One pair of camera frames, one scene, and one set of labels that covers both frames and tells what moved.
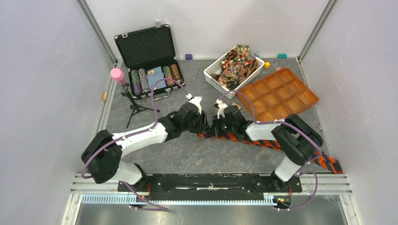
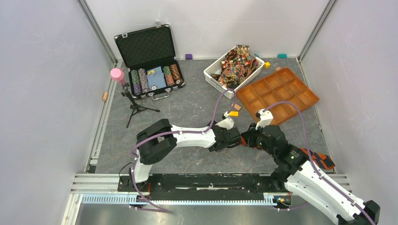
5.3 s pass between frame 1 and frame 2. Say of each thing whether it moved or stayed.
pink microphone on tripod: stayed
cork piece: stayed
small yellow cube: stayed
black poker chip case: stayed
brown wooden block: stayed
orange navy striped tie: moved
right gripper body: moved
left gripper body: moved
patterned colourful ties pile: stayed
